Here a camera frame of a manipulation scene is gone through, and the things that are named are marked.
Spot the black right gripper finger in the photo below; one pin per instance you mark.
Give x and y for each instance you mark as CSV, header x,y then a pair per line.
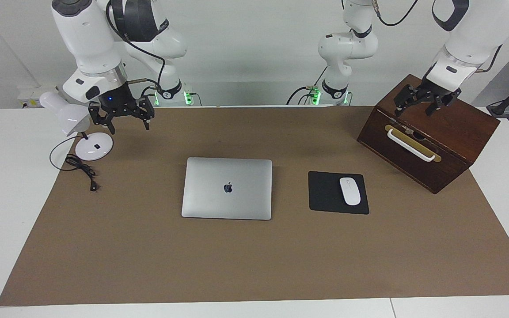
x,y
97,115
146,110

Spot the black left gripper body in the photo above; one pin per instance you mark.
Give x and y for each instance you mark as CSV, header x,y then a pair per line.
x,y
433,90

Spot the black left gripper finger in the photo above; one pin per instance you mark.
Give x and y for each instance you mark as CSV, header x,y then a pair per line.
x,y
407,98
446,99

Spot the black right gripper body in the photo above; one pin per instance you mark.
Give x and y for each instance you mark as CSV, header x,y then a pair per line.
x,y
113,99

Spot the silver laptop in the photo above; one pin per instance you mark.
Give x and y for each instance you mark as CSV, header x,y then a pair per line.
x,y
219,203

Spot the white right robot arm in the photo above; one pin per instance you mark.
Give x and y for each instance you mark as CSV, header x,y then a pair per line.
x,y
82,35

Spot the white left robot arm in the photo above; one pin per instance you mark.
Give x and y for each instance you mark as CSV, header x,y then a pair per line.
x,y
347,46

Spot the dark brown wooden box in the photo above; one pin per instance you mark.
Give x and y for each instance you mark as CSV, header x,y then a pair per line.
x,y
457,128

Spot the white desk lamp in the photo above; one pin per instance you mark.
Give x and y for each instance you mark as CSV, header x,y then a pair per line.
x,y
66,112

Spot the white computer mouse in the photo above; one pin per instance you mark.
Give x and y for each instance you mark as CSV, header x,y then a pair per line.
x,y
350,192

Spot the black mouse pad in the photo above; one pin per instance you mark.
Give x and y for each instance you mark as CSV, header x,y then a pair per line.
x,y
325,194

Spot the brown table mat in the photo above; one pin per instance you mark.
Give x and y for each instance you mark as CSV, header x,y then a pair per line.
x,y
237,265

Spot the white wall socket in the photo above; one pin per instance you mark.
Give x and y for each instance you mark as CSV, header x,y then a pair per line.
x,y
29,95

